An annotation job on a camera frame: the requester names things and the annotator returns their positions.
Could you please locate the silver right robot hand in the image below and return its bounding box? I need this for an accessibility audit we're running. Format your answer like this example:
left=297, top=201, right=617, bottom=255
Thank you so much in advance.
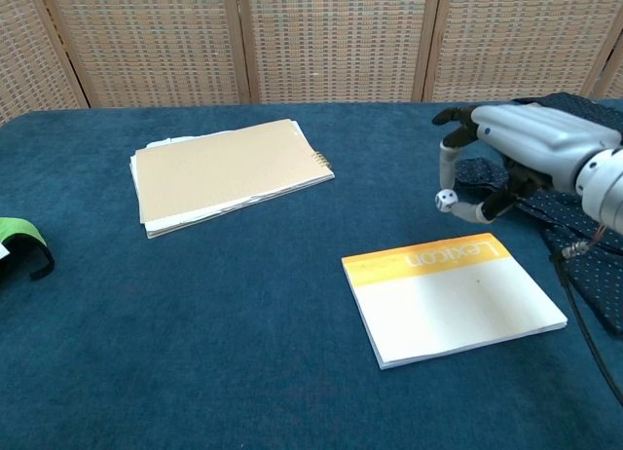
left=431, top=103, right=623, bottom=225

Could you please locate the small white die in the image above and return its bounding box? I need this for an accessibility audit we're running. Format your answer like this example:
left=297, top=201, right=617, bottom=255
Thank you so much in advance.
left=434, top=189, right=458, bottom=213

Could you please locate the dark dotted fabric garment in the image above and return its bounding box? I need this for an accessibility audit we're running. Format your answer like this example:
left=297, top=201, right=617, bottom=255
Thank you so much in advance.
left=452, top=92, right=623, bottom=335

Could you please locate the white yellow Lexicon notepad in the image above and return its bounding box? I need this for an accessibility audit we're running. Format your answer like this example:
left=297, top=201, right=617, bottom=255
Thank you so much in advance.
left=341, top=232, right=569, bottom=371

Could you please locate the woven wooden folding screen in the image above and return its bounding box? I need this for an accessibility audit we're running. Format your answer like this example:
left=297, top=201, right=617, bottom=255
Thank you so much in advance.
left=0, top=0, right=623, bottom=129

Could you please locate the brown spiral notebook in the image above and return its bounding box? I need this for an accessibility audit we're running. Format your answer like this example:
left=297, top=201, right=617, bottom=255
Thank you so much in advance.
left=128, top=119, right=336, bottom=241

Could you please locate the blue table cloth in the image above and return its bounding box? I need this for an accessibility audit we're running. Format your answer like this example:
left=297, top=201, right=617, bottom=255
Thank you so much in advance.
left=0, top=97, right=623, bottom=450

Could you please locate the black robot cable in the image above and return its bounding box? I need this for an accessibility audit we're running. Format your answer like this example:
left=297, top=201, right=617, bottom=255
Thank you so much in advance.
left=549, top=223, right=623, bottom=406

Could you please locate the green black strap band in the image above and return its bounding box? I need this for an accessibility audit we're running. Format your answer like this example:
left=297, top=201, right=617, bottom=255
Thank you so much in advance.
left=0, top=216, right=55, bottom=287

